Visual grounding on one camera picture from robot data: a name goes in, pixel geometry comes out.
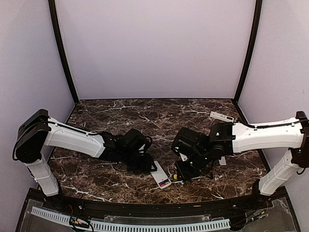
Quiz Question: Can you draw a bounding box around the left black frame post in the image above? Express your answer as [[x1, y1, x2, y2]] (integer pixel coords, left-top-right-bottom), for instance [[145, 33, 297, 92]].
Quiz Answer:
[[48, 0, 79, 105]]

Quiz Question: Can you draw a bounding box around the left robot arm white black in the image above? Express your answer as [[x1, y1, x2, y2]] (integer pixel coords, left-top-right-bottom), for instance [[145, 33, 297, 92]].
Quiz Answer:
[[13, 109, 157, 211]]

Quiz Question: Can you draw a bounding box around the black frame post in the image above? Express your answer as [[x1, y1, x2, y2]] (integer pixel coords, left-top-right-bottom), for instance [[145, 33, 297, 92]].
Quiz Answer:
[[233, 0, 263, 104], [48, 0, 79, 105]]

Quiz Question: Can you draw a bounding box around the right black frame post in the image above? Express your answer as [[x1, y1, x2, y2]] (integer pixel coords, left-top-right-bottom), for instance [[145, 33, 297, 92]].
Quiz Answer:
[[233, 0, 263, 104]]

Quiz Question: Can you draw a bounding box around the white remote control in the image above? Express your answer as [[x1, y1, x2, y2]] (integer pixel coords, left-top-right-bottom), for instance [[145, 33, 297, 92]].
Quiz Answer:
[[210, 111, 234, 122]]

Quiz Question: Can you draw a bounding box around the grey battery cover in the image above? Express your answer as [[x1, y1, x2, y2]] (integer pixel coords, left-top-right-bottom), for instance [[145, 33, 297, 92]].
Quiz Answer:
[[219, 156, 226, 166]]

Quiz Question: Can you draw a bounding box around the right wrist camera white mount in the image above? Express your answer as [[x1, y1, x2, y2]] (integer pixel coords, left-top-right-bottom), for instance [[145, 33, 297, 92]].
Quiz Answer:
[[179, 153, 188, 162]]

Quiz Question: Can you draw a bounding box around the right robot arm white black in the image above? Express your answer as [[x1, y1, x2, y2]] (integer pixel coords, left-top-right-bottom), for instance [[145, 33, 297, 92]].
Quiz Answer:
[[171, 111, 309, 210]]

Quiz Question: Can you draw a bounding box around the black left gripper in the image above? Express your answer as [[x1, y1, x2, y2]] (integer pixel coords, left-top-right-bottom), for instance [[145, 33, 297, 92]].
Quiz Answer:
[[120, 149, 157, 174]]

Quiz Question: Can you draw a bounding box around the white slotted cable duct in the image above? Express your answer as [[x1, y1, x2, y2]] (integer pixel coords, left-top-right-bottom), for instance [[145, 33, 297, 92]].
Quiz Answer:
[[31, 206, 230, 232]]

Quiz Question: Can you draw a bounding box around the grey remote control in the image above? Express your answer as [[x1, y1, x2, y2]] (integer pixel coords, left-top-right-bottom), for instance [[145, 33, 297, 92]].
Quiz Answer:
[[150, 161, 171, 189]]

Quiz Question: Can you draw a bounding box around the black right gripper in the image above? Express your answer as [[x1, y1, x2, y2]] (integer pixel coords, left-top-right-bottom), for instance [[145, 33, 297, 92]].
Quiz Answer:
[[174, 149, 211, 181]]

